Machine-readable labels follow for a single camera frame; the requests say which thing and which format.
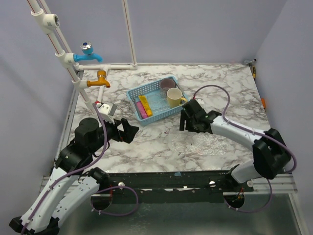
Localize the yellow clamp tool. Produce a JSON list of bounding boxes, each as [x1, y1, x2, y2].
[[244, 58, 257, 80]]

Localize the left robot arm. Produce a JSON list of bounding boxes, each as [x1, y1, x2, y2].
[[9, 117, 139, 235]]

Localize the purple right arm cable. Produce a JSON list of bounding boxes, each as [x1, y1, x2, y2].
[[192, 85, 298, 213]]

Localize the white pvc pipe frame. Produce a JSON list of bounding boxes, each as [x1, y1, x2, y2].
[[27, 0, 138, 114]]

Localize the purple mug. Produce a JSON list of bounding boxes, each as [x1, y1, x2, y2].
[[160, 78, 176, 91]]

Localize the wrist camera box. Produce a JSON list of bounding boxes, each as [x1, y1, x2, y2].
[[98, 103, 117, 116], [196, 99, 204, 104]]

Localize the blue tap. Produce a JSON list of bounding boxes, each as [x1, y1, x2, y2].
[[73, 42, 103, 62]]

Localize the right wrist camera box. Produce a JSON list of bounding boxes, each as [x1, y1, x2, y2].
[[196, 99, 204, 104]]

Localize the clear textured glass tray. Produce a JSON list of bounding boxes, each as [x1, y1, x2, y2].
[[170, 133, 229, 156]]

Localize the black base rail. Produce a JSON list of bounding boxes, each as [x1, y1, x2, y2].
[[86, 168, 253, 206]]

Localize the yellow mug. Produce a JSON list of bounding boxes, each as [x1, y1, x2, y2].
[[167, 88, 187, 108]]

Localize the light blue perforated basket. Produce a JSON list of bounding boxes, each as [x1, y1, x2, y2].
[[127, 79, 183, 126]]

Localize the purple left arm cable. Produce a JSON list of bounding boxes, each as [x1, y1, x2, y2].
[[21, 101, 139, 235]]

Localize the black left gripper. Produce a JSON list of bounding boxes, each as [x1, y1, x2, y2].
[[90, 115, 139, 154]]

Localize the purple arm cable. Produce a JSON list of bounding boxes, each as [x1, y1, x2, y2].
[[21, 101, 139, 235], [192, 85, 298, 213]]

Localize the orange clip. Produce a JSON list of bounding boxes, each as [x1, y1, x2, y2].
[[261, 98, 267, 109]]

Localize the clear glass organizer insert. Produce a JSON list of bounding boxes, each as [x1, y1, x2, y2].
[[146, 91, 170, 114]]

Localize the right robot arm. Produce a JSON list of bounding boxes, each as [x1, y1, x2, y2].
[[179, 99, 291, 192]]

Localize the orange tap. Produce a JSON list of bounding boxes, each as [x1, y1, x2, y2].
[[87, 70, 111, 88]]

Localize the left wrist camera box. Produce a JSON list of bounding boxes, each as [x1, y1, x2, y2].
[[98, 103, 117, 116]]

